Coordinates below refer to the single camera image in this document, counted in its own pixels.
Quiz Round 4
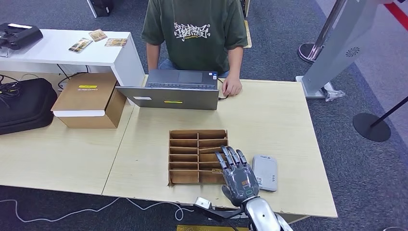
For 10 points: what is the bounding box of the person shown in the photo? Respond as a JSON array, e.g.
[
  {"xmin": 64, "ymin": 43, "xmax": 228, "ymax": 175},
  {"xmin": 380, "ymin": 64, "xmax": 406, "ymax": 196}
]
[{"xmin": 141, "ymin": 0, "xmax": 249, "ymax": 97}]

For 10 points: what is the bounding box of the person's left hand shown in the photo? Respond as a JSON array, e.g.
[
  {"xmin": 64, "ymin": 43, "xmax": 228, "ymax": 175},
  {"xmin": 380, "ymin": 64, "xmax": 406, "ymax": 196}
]
[{"xmin": 221, "ymin": 76, "xmax": 243, "ymax": 97}]

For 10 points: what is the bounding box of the white floor cable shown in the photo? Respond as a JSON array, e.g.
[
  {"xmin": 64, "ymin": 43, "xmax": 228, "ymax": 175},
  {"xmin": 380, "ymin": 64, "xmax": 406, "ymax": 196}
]
[{"xmin": 0, "ymin": 196, "xmax": 195, "ymax": 224}]

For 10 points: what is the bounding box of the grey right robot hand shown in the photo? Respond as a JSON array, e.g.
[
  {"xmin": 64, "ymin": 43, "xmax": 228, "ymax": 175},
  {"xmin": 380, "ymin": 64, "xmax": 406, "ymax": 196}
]
[{"xmin": 215, "ymin": 145, "xmax": 259, "ymax": 208}]

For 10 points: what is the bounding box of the grey kiosk stand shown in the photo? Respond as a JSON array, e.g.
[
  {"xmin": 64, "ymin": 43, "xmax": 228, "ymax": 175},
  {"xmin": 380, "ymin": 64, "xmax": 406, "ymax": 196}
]
[{"xmin": 294, "ymin": 0, "xmax": 396, "ymax": 100}]

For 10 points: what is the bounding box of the yellow floor tape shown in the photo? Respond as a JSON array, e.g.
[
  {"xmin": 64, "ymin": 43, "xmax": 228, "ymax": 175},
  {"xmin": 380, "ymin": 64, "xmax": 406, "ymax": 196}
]
[{"xmin": 243, "ymin": 20, "xmax": 253, "ymax": 49}]

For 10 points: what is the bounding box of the black controller device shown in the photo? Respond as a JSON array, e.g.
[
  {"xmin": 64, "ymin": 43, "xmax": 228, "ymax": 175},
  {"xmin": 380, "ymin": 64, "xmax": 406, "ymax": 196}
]
[{"xmin": 0, "ymin": 23, "xmax": 44, "ymax": 51}]

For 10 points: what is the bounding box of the clear plastic bag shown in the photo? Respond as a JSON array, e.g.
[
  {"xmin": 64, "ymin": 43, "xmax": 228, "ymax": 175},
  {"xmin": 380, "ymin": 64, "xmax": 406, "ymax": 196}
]
[{"xmin": 322, "ymin": 88, "xmax": 346, "ymax": 103}]

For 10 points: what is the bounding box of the black carry case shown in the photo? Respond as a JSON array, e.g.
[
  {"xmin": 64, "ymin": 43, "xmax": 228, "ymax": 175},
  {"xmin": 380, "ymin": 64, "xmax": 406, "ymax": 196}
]
[{"xmin": 0, "ymin": 78, "xmax": 58, "ymax": 136}]

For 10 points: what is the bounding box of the chrome stanchion post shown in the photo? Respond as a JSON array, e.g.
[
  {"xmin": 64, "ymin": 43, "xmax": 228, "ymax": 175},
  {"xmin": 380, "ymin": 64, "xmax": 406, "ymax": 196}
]
[{"xmin": 297, "ymin": 0, "xmax": 346, "ymax": 64}]

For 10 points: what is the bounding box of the black cable bundle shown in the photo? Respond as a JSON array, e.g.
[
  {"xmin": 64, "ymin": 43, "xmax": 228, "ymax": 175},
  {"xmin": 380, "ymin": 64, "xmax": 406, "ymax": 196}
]
[{"xmin": 0, "ymin": 75, "xmax": 23, "ymax": 100}]

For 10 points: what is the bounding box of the black stanchion post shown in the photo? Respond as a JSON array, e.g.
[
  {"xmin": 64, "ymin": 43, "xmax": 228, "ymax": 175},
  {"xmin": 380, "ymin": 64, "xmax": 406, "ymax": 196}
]
[{"xmin": 352, "ymin": 95, "xmax": 408, "ymax": 143}]

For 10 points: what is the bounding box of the red barrier belt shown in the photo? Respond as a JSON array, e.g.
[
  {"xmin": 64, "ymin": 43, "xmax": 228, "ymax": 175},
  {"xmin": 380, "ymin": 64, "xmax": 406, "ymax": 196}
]
[{"xmin": 382, "ymin": 2, "xmax": 408, "ymax": 33}]

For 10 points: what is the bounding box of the black laptop cable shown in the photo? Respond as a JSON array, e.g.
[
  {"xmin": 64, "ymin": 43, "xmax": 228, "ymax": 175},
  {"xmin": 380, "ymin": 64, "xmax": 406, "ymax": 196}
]
[{"xmin": 217, "ymin": 79, "xmax": 230, "ymax": 101}]

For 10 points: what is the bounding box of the white side table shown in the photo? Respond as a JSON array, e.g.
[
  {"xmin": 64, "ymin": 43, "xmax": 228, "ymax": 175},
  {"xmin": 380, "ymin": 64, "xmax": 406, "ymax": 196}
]
[{"xmin": 0, "ymin": 29, "xmax": 146, "ymax": 105}]

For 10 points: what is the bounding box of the black power cable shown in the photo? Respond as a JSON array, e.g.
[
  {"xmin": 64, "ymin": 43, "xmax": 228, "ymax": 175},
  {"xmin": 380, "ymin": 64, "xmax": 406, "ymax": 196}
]
[{"xmin": 56, "ymin": 64, "xmax": 90, "ymax": 91}]

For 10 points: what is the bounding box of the grey laptop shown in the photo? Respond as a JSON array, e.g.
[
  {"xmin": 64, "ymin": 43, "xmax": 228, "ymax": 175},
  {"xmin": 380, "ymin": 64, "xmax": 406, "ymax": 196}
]
[{"xmin": 115, "ymin": 69, "xmax": 220, "ymax": 111}]

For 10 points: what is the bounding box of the dark picture card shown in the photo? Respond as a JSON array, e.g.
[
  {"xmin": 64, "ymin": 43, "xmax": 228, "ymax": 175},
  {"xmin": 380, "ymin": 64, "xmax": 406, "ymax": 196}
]
[{"xmin": 67, "ymin": 38, "xmax": 93, "ymax": 53}]

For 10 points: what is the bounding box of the black box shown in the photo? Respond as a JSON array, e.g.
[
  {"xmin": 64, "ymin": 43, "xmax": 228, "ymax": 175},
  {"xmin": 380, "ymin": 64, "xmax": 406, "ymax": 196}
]
[{"xmin": 90, "ymin": 0, "xmax": 115, "ymax": 18}]

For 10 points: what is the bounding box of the brown cardboard box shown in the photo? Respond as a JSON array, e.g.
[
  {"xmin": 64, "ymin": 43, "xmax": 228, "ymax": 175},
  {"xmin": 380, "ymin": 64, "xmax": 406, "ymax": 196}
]
[{"xmin": 51, "ymin": 72, "xmax": 127, "ymax": 129}]

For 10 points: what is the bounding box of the wooden card organizer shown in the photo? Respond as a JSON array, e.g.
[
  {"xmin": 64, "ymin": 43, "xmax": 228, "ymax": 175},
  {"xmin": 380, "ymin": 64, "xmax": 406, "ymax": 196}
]
[{"xmin": 168, "ymin": 129, "xmax": 230, "ymax": 187}]

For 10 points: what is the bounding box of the grey white card reader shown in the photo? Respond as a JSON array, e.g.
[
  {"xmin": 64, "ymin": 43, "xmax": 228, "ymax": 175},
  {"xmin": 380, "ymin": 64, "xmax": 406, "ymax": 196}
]
[{"xmin": 252, "ymin": 154, "xmax": 279, "ymax": 193}]

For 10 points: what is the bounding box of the tan picture ID card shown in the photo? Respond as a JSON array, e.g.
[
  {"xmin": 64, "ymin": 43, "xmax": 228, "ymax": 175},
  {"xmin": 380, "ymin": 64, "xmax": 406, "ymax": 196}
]
[{"xmin": 104, "ymin": 38, "xmax": 128, "ymax": 48}]

